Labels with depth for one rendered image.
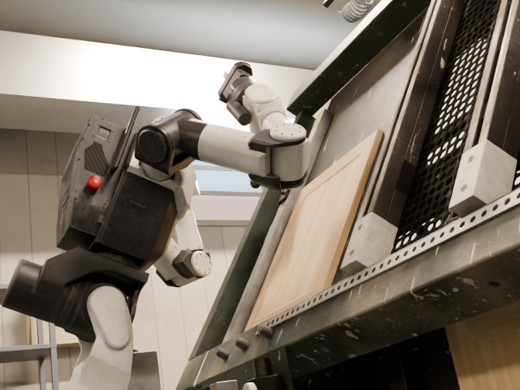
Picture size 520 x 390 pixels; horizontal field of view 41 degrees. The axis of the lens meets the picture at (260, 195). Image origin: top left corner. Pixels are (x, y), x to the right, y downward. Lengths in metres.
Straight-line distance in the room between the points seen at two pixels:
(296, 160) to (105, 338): 0.56
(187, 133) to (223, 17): 4.58
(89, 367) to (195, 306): 4.04
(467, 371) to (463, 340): 0.06
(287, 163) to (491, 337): 0.54
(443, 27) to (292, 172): 0.64
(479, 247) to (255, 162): 0.56
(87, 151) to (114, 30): 4.47
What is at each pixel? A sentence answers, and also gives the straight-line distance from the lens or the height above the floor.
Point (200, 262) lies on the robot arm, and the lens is 2.05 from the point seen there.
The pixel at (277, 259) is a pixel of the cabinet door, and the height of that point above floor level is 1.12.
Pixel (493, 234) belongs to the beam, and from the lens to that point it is 1.12.
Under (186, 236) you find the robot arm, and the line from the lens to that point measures 2.11.
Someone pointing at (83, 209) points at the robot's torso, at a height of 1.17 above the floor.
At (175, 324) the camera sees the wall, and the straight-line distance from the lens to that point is 5.50.
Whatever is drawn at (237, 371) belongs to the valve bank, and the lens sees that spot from 1.82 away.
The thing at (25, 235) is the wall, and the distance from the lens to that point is 5.40.
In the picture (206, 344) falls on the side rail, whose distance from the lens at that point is 2.28.
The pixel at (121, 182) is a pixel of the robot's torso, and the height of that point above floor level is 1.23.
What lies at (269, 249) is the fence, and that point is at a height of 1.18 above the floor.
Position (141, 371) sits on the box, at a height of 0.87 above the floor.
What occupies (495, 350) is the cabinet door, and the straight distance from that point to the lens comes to 1.45.
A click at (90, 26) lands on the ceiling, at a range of 6.08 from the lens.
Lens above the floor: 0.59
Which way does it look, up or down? 20 degrees up
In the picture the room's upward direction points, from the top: 10 degrees counter-clockwise
